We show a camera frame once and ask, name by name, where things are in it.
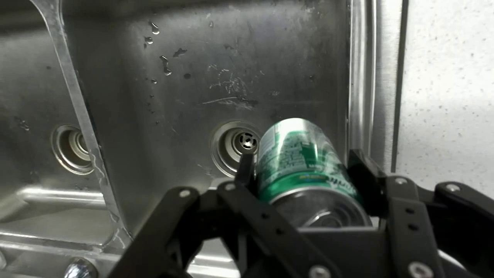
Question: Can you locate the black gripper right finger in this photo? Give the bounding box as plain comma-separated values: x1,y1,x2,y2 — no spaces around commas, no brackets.
346,148,494,278

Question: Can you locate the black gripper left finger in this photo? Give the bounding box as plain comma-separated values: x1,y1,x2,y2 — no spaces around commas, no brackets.
107,152,337,278

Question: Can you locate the green soda can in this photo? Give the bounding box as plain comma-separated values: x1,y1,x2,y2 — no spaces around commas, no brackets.
255,116,374,230

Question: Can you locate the stainless steel double sink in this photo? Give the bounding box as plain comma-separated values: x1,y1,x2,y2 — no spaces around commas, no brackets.
0,0,411,278

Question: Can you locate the chrome faucet handle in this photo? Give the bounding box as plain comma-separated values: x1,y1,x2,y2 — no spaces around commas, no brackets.
64,257,101,278

